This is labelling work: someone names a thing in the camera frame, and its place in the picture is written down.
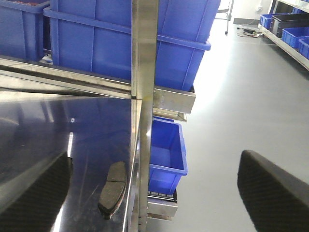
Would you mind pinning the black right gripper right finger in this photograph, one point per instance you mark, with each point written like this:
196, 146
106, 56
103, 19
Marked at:
275, 200

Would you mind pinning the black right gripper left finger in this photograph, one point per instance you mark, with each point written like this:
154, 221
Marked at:
31, 201

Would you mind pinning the grey brake pad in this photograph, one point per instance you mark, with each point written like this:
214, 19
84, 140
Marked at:
113, 190

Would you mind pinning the blue bin under table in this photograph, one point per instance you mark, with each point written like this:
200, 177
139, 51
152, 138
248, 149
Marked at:
168, 163

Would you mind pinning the blue plastic crate right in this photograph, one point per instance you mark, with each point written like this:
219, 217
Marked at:
95, 36

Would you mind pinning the blue plastic crate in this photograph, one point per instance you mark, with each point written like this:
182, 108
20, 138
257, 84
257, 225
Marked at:
21, 28
95, 36

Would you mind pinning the blue plastic crate left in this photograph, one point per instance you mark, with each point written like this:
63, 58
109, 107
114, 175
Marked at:
21, 28

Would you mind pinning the stainless steel shelf frame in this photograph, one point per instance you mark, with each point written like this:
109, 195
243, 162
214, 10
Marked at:
46, 110

